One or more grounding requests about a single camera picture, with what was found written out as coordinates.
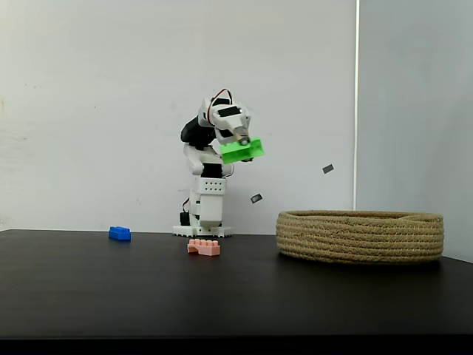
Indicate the green lego block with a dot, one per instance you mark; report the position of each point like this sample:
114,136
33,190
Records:
240,152

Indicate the blue lego block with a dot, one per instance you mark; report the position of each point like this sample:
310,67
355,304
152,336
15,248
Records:
119,233

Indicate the white vertical wall trim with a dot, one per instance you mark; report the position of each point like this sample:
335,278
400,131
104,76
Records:
356,111

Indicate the pink lego block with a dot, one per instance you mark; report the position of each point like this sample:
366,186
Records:
205,247

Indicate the grey tape piece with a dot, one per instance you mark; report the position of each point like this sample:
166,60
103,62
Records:
256,198
328,169

